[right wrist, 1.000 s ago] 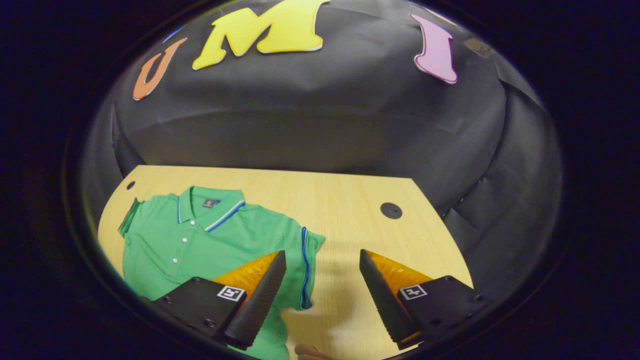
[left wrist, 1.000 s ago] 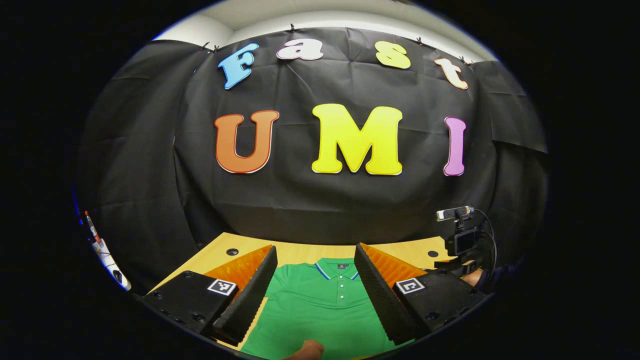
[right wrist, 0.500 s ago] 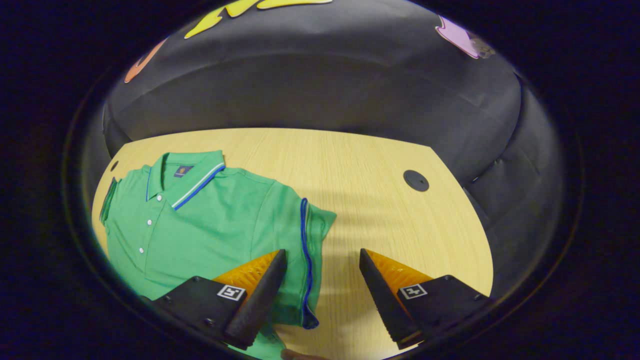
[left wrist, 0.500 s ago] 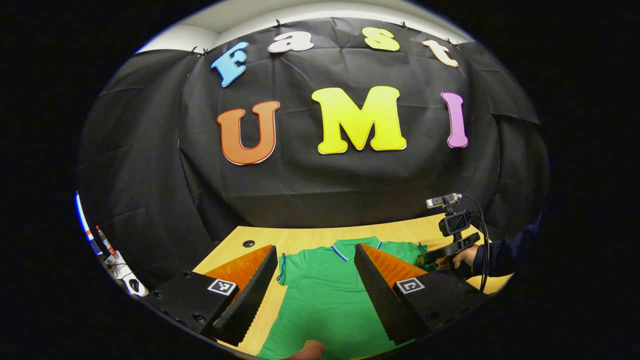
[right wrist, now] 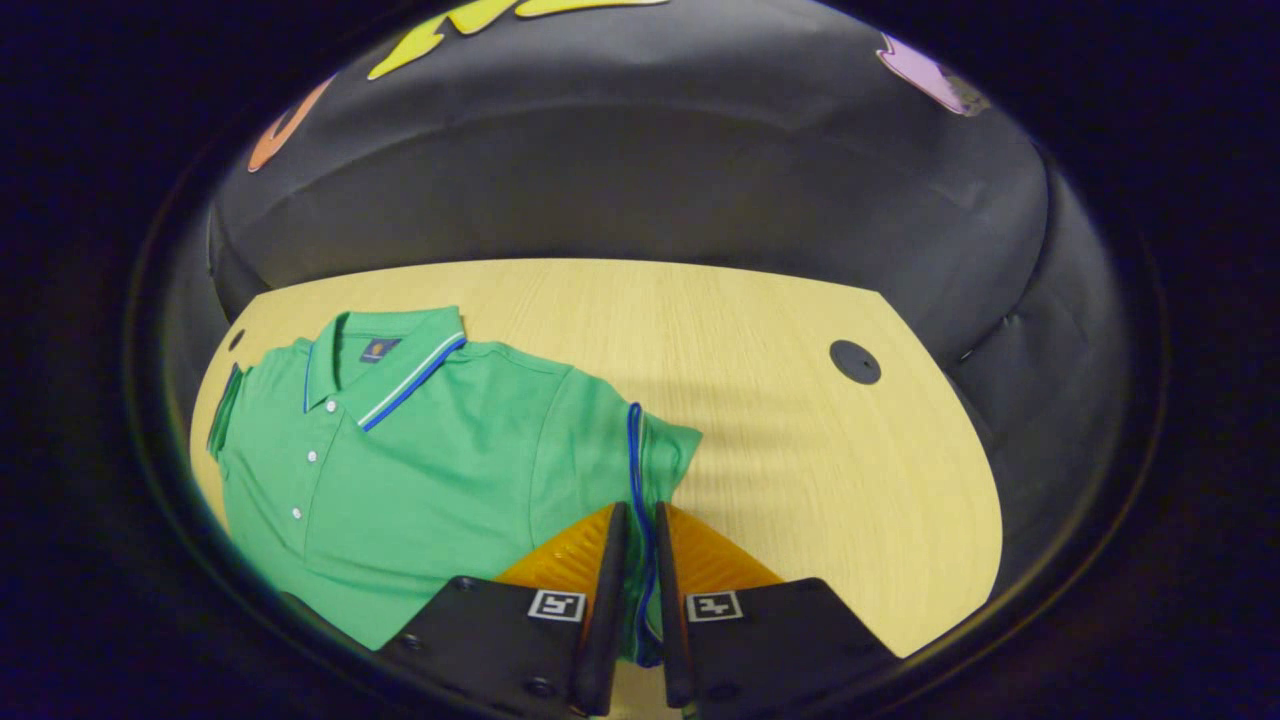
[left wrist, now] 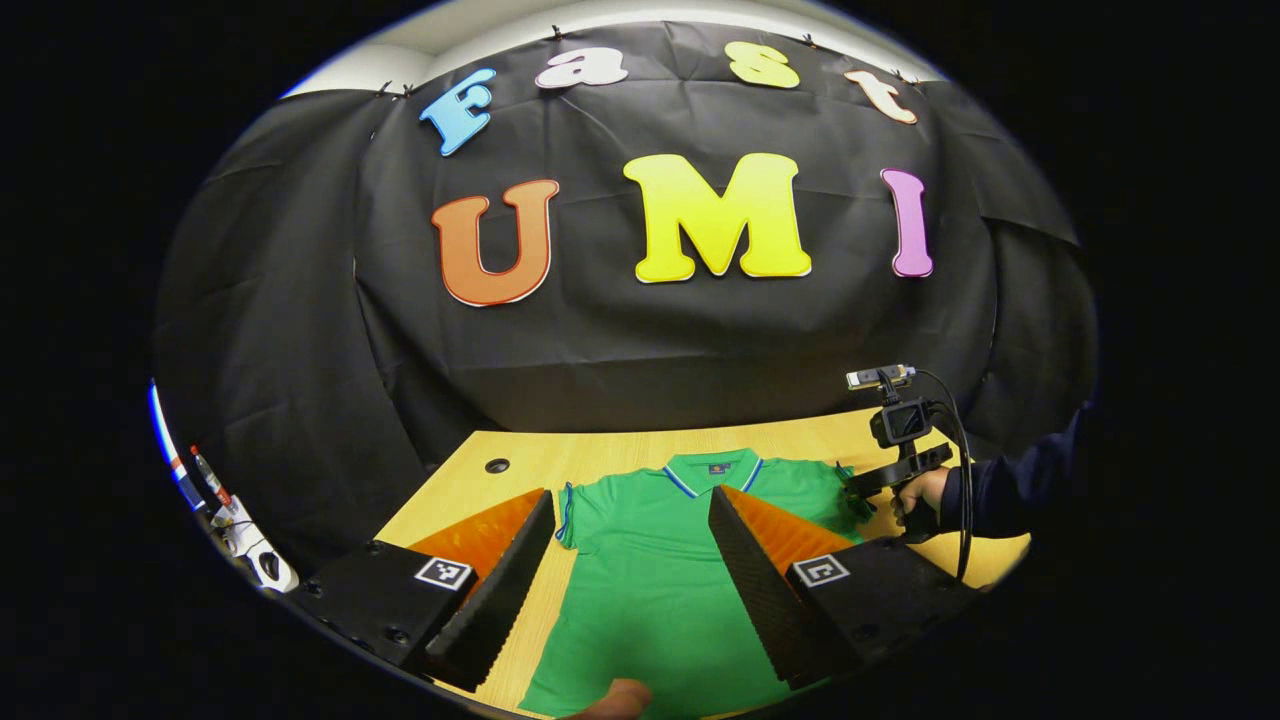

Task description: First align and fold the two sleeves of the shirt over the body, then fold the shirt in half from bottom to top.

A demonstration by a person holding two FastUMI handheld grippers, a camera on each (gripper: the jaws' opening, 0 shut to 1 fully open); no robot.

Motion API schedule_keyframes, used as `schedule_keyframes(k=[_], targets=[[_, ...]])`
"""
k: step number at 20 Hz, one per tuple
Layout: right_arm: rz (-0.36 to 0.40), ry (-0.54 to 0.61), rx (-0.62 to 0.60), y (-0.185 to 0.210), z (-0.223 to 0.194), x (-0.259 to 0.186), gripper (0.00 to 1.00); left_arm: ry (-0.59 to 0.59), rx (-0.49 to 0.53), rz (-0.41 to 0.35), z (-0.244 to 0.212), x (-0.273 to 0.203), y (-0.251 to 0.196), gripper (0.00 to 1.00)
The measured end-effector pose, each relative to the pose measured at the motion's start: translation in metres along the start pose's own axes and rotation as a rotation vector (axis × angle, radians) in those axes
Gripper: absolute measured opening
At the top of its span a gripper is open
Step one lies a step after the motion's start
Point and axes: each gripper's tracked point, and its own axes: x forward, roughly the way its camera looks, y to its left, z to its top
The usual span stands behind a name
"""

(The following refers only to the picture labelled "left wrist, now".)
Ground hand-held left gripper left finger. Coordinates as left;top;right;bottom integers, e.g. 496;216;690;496
290;488;557;693

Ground green T-shirt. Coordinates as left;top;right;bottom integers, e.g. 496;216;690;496
518;448;881;720

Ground black cable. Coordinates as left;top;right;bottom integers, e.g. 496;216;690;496
914;368;977;583

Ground white plastic object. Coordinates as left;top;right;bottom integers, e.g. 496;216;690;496
208;498;301;593

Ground black backdrop cloth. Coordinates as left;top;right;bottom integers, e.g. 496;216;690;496
155;20;1099;576

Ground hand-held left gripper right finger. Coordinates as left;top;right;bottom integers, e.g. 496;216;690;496
708;486;986;691

